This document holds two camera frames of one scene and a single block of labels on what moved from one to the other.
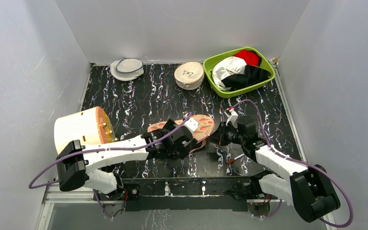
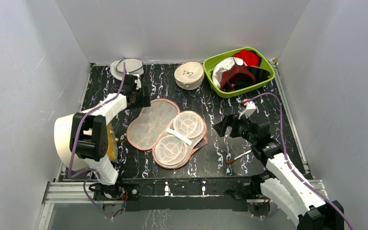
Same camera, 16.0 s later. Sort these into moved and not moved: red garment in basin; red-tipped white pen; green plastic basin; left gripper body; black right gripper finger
Moved: left gripper body; black right gripper finger
Not moved: red-tipped white pen; green plastic basin; red garment in basin
